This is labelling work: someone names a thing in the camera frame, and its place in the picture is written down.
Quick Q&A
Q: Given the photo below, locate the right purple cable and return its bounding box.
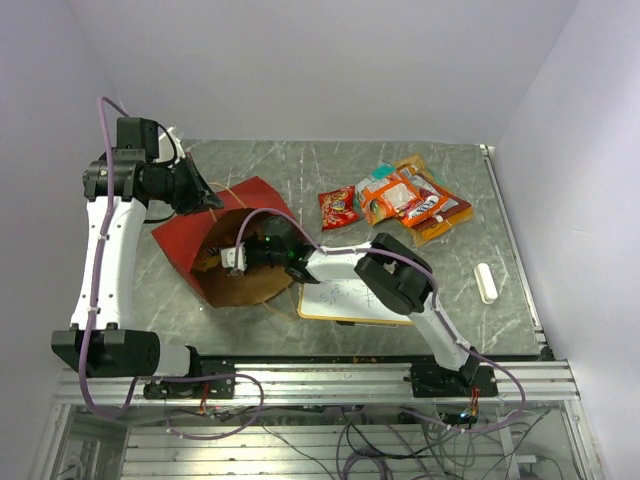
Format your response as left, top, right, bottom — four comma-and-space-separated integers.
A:
234, 208, 527, 436

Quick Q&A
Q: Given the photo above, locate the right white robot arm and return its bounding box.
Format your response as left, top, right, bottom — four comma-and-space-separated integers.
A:
231, 213, 480, 396

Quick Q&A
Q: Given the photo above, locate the orange Fox's candy packet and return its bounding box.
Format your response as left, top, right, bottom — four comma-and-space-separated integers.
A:
399, 193, 449, 228

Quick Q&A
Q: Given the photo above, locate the aluminium rail frame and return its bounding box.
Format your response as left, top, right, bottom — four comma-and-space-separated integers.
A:
54, 360, 581, 407

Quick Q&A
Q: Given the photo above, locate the red paper bag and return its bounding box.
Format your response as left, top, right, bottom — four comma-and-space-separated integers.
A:
152, 176, 293, 308

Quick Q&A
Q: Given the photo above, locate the yellow M&M's candy packet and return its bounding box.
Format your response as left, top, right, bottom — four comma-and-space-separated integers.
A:
192, 247, 221, 272

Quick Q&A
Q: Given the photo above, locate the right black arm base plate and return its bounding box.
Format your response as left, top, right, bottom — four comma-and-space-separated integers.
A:
403, 363, 499, 399

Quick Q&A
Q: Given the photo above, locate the small whiteboard orange frame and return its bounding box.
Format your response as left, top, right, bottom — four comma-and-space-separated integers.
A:
298, 279, 411, 325

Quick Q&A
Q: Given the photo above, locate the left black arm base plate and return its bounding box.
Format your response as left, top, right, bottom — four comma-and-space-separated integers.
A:
143, 360, 236, 400

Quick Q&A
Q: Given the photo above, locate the teal Fox's candy packet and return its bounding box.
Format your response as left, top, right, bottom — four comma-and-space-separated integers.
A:
369, 163, 395, 181

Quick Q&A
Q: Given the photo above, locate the white whiteboard eraser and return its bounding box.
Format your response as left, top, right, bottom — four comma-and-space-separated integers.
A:
474, 263, 499, 305

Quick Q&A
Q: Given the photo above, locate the purple cable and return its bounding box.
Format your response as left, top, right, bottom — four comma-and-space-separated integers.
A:
78, 96, 266, 441
234, 208, 527, 436

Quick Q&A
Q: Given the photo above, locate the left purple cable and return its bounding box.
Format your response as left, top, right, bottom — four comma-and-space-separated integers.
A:
78, 96, 266, 441

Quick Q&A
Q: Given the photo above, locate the orange striped snack packet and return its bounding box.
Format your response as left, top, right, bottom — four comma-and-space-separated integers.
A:
394, 154, 474, 246

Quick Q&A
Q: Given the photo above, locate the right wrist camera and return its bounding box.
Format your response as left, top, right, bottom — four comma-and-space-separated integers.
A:
219, 243, 247, 276

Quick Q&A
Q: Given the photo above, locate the red small snack packet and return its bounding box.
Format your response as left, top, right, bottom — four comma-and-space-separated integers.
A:
318, 185, 360, 231

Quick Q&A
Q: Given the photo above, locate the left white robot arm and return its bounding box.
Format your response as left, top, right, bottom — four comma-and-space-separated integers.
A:
51, 117, 224, 397

